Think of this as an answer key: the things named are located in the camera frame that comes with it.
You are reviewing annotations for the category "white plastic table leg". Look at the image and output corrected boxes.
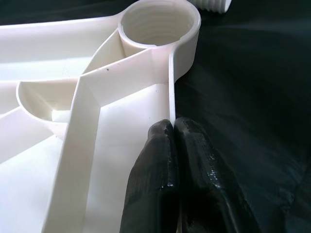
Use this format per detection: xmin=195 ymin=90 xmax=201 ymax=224
xmin=194 ymin=0 xmax=233 ymax=12

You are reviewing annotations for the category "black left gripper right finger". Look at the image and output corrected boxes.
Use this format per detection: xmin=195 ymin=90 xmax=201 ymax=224
xmin=173 ymin=116 xmax=262 ymax=233

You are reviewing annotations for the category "white plastic children tabletop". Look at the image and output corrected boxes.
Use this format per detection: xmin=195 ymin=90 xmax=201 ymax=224
xmin=0 ymin=0 xmax=202 ymax=233

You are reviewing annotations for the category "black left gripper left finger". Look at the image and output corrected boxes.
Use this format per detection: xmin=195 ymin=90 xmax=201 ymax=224
xmin=118 ymin=119 xmax=180 ymax=233

